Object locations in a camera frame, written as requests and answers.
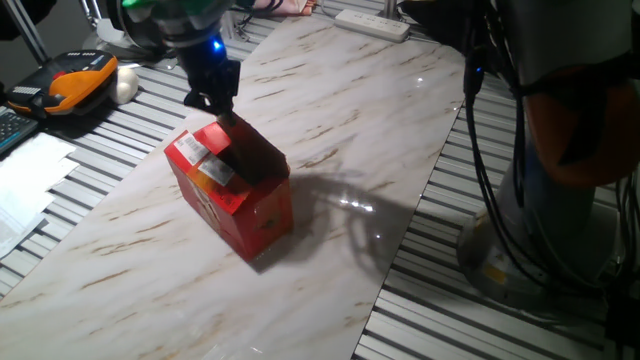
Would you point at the white round object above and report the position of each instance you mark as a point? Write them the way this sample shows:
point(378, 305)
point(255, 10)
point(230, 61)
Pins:
point(125, 85)

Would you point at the black round spool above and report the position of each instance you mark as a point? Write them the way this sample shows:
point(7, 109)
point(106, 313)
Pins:
point(135, 32)

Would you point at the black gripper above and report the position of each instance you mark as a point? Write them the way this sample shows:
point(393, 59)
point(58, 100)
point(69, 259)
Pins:
point(207, 70)

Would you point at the black keyboard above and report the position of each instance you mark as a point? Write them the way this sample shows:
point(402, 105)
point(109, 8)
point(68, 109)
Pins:
point(12, 130)

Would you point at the pink cloth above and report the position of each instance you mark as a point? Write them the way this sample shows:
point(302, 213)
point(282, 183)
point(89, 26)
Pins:
point(287, 6)

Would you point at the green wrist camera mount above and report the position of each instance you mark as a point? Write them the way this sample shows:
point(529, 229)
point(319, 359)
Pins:
point(165, 10)

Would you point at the white power strip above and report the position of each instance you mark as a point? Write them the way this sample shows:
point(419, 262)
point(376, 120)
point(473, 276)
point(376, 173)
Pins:
point(372, 25)

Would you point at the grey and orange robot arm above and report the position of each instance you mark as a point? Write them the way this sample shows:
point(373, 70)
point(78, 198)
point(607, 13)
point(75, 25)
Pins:
point(560, 50)

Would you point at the white paper sheets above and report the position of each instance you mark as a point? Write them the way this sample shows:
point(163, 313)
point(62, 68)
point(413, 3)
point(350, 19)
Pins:
point(30, 185)

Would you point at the red cardboard box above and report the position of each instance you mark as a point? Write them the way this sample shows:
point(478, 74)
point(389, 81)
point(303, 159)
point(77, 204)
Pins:
point(250, 220)

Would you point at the orange black teach pendant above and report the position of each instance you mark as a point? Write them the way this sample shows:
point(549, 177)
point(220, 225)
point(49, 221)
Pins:
point(75, 85)

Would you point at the aluminium frame bar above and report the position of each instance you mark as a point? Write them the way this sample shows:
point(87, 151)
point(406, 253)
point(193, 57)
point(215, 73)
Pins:
point(27, 30)
point(391, 7)

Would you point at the marble pattern board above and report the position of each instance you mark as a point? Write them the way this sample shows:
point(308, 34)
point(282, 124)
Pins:
point(325, 125)

